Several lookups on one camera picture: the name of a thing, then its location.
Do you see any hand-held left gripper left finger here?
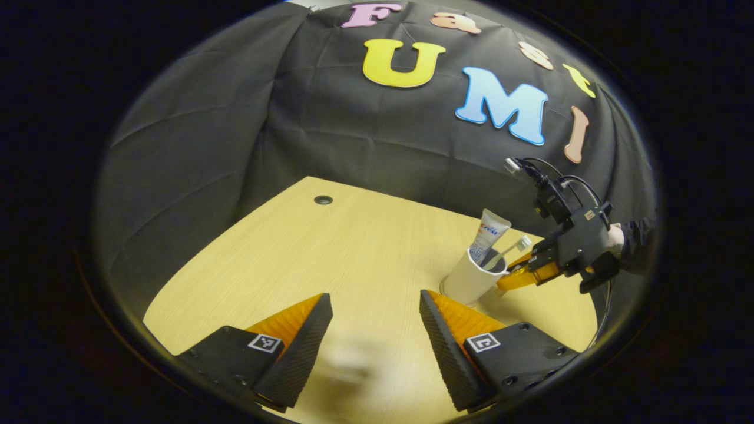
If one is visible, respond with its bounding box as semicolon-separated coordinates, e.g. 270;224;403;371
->
174;293;333;413

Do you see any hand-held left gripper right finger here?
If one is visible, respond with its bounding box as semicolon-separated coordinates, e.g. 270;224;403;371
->
419;289;581;413

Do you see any white toothbrush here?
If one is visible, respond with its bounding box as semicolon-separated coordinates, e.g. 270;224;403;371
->
483;236;532;271

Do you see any white toothpaste tube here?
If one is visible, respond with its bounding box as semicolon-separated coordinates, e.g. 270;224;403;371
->
469;209;512;266

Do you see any white cup with wooden handle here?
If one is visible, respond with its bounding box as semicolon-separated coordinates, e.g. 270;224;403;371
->
441;247;508;306

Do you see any wooden desktop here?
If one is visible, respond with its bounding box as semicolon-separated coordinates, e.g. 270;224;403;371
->
143;175;598;424

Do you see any black backdrop cloth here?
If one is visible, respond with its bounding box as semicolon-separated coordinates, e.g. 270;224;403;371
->
97;0;657;319

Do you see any black cable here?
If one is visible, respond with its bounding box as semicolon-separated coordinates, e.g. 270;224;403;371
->
521;157;603;208
588;277;614;349

